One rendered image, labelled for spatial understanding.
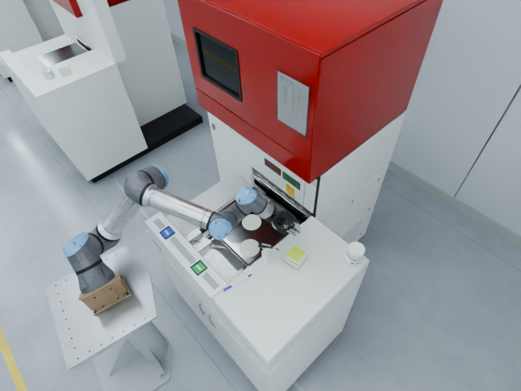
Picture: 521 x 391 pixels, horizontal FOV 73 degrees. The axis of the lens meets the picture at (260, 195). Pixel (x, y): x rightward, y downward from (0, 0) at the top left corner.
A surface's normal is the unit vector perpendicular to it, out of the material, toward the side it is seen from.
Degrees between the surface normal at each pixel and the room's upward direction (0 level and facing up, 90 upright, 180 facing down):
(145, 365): 0
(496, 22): 90
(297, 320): 0
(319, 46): 0
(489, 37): 90
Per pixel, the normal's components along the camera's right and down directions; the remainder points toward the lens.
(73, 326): -0.04, -0.64
